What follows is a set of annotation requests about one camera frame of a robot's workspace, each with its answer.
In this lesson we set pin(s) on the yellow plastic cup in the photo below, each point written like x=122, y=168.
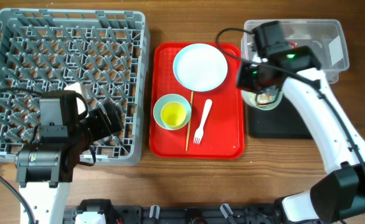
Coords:
x=173, y=115

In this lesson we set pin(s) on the grey dishwasher rack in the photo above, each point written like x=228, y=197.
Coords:
x=106, y=52

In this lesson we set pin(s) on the red snack wrapper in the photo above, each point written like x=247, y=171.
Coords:
x=293, y=45

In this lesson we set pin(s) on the white round plate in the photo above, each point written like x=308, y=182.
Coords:
x=200, y=67

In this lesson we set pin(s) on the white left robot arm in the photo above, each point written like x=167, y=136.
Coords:
x=45, y=167

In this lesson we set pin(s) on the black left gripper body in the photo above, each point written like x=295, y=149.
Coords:
x=98, y=127

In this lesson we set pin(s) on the white label sticker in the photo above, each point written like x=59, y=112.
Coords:
x=335, y=50

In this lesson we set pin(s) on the black food waste tray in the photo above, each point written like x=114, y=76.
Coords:
x=282, y=122

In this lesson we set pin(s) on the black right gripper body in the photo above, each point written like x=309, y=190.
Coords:
x=248, y=77

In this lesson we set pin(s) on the white plastic fork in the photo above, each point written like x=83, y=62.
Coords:
x=198, y=135

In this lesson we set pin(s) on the red plastic tray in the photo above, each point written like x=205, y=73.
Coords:
x=224, y=132

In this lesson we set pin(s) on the clear plastic bin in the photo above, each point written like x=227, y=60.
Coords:
x=317, y=34

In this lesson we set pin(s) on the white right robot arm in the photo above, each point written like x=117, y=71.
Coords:
x=278, y=71

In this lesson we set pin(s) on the pale green bowl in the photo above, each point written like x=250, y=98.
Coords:
x=262, y=101

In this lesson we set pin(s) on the wooden chopstick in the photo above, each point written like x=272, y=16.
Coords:
x=189, y=121

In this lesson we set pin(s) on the pale blue bowl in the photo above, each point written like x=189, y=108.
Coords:
x=166, y=99

